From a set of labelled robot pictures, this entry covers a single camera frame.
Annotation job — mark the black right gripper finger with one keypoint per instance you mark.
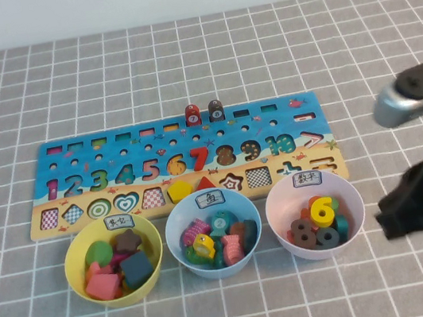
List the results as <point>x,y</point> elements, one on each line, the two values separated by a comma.
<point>400,193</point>
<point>397,225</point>

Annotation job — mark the teal wooden number piece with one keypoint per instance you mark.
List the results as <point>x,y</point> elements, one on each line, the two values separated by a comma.
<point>342,228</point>

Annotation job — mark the green wooden number piece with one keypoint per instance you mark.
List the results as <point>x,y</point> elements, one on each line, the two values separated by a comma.
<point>335,203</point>

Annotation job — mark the orange wooden number piece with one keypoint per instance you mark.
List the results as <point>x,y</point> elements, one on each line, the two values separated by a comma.
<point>312,201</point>

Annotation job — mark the white label on pink bowl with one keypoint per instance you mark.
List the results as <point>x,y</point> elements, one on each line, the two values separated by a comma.
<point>307,178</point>

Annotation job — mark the pale pink plastic bowl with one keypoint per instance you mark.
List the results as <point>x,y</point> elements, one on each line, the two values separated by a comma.
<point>283,203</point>

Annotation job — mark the white label on blue bowl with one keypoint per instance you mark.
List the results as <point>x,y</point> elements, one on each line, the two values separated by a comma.
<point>210,199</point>

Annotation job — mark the red wooden triangle piece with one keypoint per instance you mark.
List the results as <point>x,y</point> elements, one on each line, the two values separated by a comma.
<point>205,184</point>

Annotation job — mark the light blue plastic bowl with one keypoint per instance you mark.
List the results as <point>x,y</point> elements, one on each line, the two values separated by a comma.
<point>177,220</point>

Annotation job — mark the yellow wooden pentagon piece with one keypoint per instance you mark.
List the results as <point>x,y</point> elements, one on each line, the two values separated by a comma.
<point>179,191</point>

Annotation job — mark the dark teal wooden square piece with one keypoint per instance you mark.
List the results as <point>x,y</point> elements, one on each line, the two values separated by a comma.
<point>136,269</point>

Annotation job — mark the blue wooden number puzzle board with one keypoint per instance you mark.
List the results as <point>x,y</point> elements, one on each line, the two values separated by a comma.
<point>134,154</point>

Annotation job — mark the brown wooden star piece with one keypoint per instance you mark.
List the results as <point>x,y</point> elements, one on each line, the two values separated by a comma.
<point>127,242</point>

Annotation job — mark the white label on yellow bowl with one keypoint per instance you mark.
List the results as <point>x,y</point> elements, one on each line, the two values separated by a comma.
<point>119,222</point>

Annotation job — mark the magenta wooden shape piece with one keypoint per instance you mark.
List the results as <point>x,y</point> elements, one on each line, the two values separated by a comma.
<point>117,260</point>

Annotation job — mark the green wooden circle piece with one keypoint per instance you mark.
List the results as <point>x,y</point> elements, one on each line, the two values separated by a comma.
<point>98,253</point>

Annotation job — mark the pink wooden trapezoid piece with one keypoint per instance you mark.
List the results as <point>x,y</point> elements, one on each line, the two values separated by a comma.
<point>102,285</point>

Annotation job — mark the orange-red wooden shape piece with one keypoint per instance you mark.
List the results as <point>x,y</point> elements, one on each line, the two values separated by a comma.
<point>93,270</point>

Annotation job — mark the yellow plastic bowl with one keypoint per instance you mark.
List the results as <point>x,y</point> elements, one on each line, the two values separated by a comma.
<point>87,236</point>

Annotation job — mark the yellow wooden number six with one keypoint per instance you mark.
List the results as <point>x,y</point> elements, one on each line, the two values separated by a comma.
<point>325,205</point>

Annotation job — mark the gray wooden number nine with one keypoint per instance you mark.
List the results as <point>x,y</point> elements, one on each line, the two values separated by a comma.
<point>322,245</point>

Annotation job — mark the salmon wooden number five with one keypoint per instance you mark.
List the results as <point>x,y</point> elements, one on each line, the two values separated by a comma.
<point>289,238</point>

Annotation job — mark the dark green wooden fish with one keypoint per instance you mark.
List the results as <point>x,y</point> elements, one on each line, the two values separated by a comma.
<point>250,234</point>

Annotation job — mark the orange-brown wooden fish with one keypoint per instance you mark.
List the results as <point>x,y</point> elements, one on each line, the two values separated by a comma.
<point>237,230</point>

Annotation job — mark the salmon pink wooden fish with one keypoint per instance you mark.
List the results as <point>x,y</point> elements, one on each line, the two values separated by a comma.
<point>231,248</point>

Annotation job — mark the teal wooden fish number two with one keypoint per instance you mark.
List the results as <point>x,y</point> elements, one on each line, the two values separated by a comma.
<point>219,224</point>

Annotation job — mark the teal wooden fish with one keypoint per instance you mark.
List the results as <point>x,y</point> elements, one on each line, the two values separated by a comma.
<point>218,260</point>

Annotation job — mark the yellow wooden fish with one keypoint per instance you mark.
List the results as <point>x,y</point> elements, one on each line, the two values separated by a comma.
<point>203,244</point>

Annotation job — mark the brown fish peg number eight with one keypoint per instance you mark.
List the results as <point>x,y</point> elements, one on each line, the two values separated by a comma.
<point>216,114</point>

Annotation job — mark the pink striped wooden fish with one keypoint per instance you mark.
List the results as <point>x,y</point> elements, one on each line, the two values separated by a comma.
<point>195,231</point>

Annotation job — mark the red wooden number seven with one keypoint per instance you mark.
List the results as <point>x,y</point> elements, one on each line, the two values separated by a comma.
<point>201,156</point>

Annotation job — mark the red fish peg number seven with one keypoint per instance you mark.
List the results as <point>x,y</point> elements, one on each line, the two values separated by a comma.
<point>193,118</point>

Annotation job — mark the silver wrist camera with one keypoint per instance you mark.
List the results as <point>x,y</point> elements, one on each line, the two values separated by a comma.
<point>397,109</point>

